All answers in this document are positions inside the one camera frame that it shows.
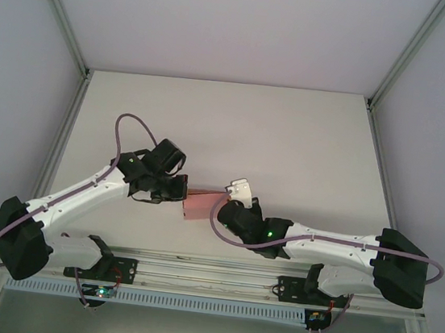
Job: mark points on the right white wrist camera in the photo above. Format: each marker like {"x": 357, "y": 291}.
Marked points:
{"x": 240, "y": 191}

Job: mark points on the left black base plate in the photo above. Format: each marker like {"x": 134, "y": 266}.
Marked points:
{"x": 126, "y": 270}

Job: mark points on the pink paper box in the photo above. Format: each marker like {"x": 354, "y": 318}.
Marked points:
{"x": 199, "y": 206}

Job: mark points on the aluminium mounting rail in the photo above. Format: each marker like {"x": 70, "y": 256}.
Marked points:
{"x": 209, "y": 276}

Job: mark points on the left aluminium frame post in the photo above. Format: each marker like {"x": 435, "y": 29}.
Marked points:
{"x": 61, "y": 8}

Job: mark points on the aluminium frame post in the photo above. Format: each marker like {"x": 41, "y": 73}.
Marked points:
{"x": 61, "y": 8}
{"x": 409, "y": 51}

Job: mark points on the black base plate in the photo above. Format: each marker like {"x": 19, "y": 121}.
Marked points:
{"x": 126, "y": 270}
{"x": 290, "y": 290}

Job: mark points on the right aluminium frame post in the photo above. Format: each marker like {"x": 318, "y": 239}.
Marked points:
{"x": 409, "y": 51}

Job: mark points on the aluminium side rail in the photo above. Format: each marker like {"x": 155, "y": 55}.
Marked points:
{"x": 62, "y": 134}
{"x": 386, "y": 174}

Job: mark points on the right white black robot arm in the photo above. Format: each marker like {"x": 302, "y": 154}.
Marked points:
{"x": 330, "y": 249}

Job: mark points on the right aluminium side rail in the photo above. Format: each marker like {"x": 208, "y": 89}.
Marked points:
{"x": 386, "y": 174}

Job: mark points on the left green circuit board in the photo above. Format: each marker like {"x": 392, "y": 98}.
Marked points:
{"x": 100, "y": 292}

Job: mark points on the left aluminium side rail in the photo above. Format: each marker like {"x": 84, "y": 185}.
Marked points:
{"x": 62, "y": 134}

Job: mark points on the green circuit board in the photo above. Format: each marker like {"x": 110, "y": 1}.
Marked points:
{"x": 316, "y": 317}
{"x": 100, "y": 292}

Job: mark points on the right green circuit board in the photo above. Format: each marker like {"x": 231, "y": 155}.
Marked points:
{"x": 316, "y": 317}

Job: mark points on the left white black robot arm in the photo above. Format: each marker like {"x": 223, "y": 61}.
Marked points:
{"x": 77, "y": 193}

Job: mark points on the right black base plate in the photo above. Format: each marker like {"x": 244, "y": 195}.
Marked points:
{"x": 290, "y": 290}

